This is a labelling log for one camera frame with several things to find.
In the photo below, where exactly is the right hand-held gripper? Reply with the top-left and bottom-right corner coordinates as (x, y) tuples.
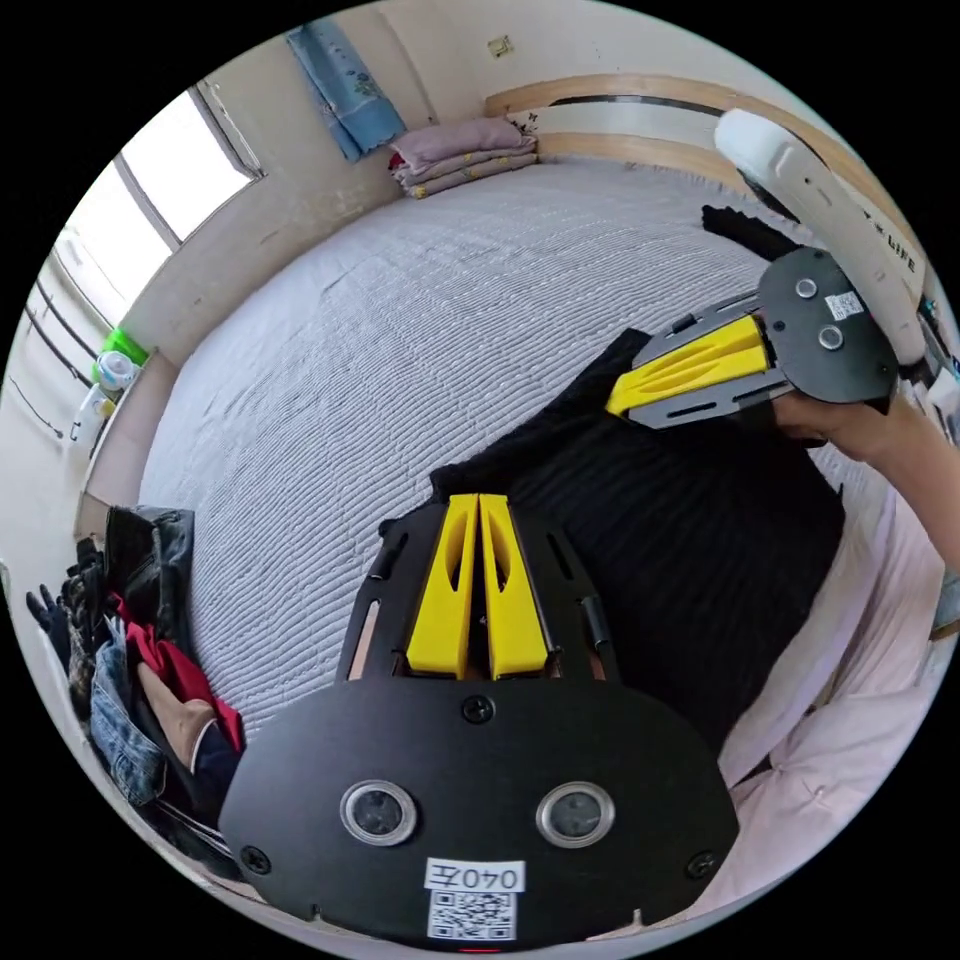
(604, 246), (900, 433)

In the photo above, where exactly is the person's right hand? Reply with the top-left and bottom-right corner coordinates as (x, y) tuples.
(775, 385), (901, 453)

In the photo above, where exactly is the person's body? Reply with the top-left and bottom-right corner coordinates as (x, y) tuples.
(683, 479), (960, 930)

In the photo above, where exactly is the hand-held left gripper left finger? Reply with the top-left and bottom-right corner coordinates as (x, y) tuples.
(405, 494), (480, 681)

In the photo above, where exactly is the folded pink flowered quilt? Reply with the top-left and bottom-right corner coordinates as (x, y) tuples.
(392, 146), (541, 201)

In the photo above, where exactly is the window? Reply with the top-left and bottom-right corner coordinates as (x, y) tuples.
(20, 77), (265, 391)

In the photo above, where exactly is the pile of clothes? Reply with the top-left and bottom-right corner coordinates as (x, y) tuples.
(25, 504), (247, 880)

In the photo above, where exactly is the mauve pillow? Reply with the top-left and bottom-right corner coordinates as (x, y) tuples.
(388, 117), (528, 172)

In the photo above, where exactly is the blue hanging curtain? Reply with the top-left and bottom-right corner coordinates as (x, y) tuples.
(286, 17), (408, 164)

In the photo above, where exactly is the bed with grey quilt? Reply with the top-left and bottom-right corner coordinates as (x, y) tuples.
(137, 73), (928, 745)

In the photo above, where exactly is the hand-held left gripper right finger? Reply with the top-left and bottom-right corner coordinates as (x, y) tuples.
(479, 493), (550, 681)

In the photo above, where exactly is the person's right forearm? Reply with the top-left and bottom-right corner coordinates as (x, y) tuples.
(843, 391), (960, 573)

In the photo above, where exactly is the black long sleeve shirt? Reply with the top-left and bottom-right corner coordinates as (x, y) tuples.
(378, 203), (850, 753)

